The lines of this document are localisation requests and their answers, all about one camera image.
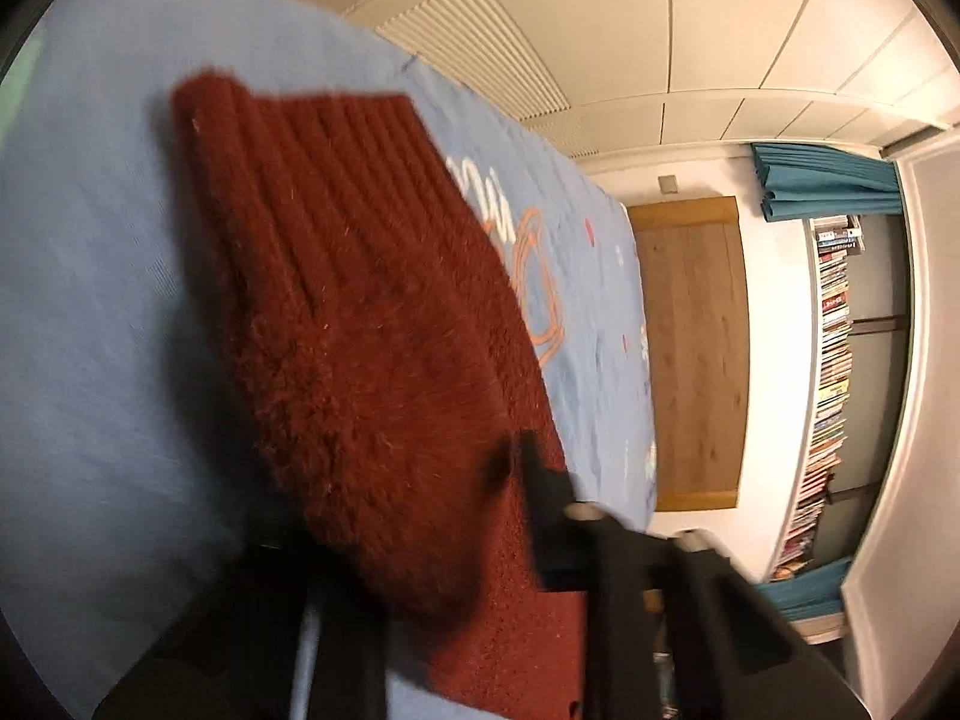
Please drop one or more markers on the wooden bed board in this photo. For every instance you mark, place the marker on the wooden bed board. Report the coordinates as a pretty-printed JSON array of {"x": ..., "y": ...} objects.
[{"x": 694, "y": 352}]

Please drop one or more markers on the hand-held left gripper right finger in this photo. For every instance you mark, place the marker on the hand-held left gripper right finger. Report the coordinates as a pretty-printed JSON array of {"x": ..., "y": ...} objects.
[{"x": 555, "y": 540}]

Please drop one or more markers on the wall switch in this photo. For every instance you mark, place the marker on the wall switch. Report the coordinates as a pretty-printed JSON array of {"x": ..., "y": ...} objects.
[{"x": 667, "y": 182}]

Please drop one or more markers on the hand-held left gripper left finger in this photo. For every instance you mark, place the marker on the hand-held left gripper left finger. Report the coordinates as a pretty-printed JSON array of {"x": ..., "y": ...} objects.
[{"x": 352, "y": 652}]

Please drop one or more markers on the white louvred vent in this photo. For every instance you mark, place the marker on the white louvred vent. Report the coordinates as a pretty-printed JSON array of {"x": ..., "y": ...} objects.
[{"x": 480, "y": 52}]

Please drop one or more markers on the blue printed bed sheet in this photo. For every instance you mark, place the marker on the blue printed bed sheet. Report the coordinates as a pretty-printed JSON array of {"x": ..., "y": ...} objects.
[{"x": 97, "y": 315}]

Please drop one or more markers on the teal curtain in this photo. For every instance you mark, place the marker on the teal curtain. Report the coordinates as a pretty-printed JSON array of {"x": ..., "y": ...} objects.
[
  {"x": 825, "y": 180},
  {"x": 806, "y": 592}
]

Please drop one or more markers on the row of books on shelf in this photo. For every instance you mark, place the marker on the row of books on shelf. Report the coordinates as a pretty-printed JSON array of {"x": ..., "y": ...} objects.
[{"x": 829, "y": 390}]

